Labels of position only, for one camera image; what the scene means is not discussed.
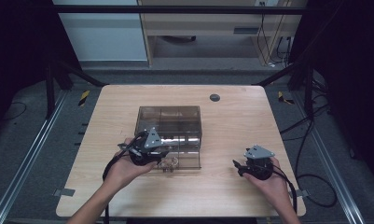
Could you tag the light wooden desk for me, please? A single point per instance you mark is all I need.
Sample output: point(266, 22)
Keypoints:
point(206, 21)

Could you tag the black horizontal frame bar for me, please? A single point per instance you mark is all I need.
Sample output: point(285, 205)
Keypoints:
point(175, 9)

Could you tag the grey table bracket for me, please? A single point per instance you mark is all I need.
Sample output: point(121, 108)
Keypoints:
point(63, 192)
point(303, 193)

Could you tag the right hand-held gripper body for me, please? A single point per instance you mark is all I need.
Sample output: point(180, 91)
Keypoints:
point(259, 165)

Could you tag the round grey table grommet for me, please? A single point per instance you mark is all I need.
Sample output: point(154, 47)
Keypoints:
point(214, 97)

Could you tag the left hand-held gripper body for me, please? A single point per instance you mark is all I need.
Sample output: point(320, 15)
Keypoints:
point(144, 149)

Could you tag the white cabinet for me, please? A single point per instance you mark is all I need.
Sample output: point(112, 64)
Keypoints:
point(103, 34)

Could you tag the person's right hand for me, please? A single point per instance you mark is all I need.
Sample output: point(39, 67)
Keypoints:
point(271, 185)

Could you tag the black diagonal frame strut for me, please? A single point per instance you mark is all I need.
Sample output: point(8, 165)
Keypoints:
point(281, 74)
point(79, 73)

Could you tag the aluminium floor rail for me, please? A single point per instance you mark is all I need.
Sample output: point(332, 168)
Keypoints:
point(330, 161)
point(32, 155)

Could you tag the yellow black hazard tape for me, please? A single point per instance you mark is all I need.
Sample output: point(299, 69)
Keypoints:
point(84, 97)
point(283, 98)

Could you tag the smoky transparent drawer box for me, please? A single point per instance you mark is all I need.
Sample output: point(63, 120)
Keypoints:
point(172, 119)

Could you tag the person's left hand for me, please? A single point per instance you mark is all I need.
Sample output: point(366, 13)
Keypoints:
point(125, 172)

